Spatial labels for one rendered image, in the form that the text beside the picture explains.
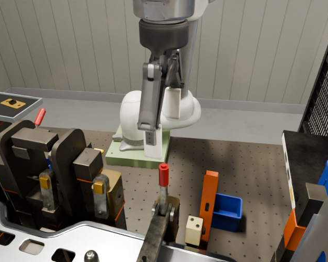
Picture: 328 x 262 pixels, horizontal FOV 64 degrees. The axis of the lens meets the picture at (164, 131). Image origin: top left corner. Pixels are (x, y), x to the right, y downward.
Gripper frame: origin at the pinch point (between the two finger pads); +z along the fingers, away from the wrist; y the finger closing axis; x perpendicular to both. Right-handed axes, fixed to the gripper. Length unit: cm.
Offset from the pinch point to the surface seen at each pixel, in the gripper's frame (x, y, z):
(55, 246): -23.7, 12.2, 30.0
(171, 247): 3.3, 5.0, 29.7
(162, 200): -0.3, 0.6, 19.4
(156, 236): 0.6, 7.7, 22.7
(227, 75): 4, -249, 87
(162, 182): -0.1, 1.0, 12.9
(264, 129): 52, -214, 130
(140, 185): -22, -39, 60
